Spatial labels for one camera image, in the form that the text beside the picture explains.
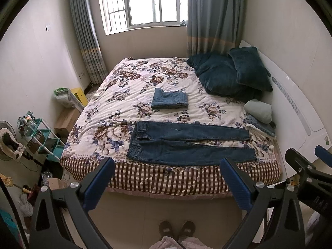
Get right grey blue curtain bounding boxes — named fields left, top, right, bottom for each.
left=187, top=0, right=246, bottom=57

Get grey green folded cloth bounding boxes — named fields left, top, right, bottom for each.
left=244, top=100, right=272, bottom=124

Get folded clothes stack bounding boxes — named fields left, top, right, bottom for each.
left=246, top=113, right=276, bottom=139

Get right brown slipper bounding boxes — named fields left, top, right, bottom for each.
left=178, top=221, right=196, bottom=239

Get brown cardboard box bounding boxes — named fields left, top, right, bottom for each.
left=54, top=108, right=80, bottom=137

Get folded light blue jeans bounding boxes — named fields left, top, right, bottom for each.
left=151, top=88, right=188, bottom=110

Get white framed window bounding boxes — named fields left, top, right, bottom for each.
left=99, top=0, right=187, bottom=35

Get teal shelf rack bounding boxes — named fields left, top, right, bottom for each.
left=17, top=111, right=65, bottom=162

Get left brown slipper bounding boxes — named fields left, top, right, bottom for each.
left=159, top=221, right=175, bottom=238

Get clear plastic storage bin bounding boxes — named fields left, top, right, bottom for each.
left=53, top=88, right=84, bottom=113

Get dark blue denim jeans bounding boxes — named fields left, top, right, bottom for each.
left=127, top=121, right=257, bottom=167

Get brown slipper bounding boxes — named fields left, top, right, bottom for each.
left=159, top=221, right=175, bottom=238
left=178, top=221, right=196, bottom=239

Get dark teal pillow back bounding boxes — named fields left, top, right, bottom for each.
left=228, top=47, right=273, bottom=92

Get yellow box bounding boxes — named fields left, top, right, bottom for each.
left=71, top=88, right=88, bottom=107

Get left striped grey curtain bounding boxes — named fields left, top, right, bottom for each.
left=69, top=0, right=108, bottom=84

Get dark teal pillow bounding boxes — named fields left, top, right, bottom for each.
left=187, top=53, right=263, bottom=102
left=228, top=47, right=273, bottom=92

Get dark teal pillow front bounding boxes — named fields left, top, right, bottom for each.
left=187, top=53, right=263, bottom=102

